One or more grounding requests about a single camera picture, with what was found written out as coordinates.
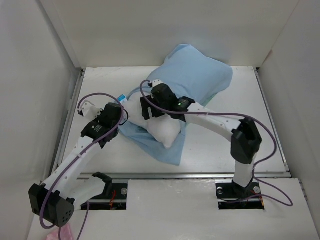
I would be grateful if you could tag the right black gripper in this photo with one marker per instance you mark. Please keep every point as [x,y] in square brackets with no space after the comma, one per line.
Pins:
[145,111]

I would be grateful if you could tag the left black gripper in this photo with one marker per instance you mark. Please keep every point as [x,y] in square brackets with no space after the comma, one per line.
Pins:
[96,119]

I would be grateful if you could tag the white pillow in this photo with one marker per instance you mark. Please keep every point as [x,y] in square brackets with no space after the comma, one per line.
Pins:
[163,129]

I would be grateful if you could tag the light blue pillowcase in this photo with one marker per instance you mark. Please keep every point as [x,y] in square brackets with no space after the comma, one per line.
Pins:
[188,73]

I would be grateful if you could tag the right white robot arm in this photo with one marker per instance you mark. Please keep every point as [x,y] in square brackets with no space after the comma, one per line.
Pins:
[242,134]

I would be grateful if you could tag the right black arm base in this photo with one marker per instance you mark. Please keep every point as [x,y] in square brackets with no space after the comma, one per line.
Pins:
[234,197]

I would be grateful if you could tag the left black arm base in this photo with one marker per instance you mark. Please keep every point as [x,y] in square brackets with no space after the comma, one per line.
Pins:
[112,199]

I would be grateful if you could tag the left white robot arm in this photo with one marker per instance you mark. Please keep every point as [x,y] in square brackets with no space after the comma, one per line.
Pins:
[56,199]

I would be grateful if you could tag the blue pillow tag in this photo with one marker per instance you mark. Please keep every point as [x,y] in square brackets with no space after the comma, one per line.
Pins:
[122,99]

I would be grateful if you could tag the pink plastic bag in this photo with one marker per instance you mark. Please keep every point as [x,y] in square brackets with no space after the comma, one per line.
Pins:
[65,233]

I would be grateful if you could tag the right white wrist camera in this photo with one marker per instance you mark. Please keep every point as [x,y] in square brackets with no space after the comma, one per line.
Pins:
[155,83]

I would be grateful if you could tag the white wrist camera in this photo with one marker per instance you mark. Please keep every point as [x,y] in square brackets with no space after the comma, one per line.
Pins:
[89,111]
[155,83]

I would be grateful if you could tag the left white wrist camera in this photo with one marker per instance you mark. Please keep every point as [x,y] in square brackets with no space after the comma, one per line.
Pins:
[89,111]

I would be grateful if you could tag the aluminium front rail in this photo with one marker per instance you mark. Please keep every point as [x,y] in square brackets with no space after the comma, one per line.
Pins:
[160,176]

